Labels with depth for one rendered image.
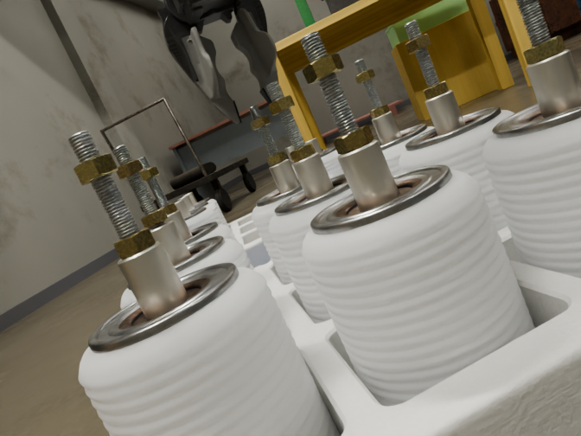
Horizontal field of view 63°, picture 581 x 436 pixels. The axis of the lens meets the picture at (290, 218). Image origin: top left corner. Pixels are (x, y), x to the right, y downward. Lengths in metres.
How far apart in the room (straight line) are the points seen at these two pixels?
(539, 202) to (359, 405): 0.14
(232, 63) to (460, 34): 4.54
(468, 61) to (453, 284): 3.45
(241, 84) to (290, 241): 7.20
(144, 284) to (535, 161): 0.20
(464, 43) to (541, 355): 3.47
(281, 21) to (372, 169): 7.23
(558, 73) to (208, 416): 0.24
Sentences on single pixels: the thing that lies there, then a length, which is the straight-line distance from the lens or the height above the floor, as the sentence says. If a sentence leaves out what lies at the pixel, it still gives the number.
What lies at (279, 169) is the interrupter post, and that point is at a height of 0.27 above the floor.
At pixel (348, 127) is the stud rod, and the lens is 0.24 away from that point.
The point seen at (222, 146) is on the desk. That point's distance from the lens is 5.13.
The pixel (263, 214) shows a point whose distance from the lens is 0.44.
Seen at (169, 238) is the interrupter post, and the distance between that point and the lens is 0.34.
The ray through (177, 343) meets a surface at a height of 0.25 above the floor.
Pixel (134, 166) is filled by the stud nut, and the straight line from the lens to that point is 0.34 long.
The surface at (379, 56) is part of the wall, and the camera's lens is 7.28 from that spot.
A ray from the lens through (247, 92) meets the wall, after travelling 7.48.
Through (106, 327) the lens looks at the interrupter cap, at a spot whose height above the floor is 0.25.
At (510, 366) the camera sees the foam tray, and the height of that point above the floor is 0.18.
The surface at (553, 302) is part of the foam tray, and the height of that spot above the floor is 0.17.
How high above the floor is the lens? 0.30
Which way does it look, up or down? 9 degrees down
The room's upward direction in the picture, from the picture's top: 25 degrees counter-clockwise
